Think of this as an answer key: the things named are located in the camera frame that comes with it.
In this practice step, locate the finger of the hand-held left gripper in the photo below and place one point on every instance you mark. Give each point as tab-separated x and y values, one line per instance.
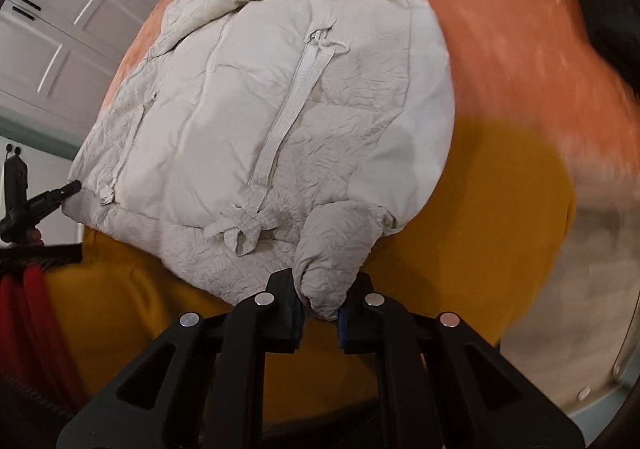
65	191

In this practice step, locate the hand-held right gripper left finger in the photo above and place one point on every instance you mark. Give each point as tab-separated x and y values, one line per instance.
295	316

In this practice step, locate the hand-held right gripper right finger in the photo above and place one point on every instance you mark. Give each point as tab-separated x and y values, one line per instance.
343	329

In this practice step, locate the cream duvet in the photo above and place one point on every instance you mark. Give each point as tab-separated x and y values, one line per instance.
250	104

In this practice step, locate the white panelled wardrobe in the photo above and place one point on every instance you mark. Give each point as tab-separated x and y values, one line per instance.
60	29

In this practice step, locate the orange plush bed blanket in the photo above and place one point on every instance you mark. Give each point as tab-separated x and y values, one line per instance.
500	29

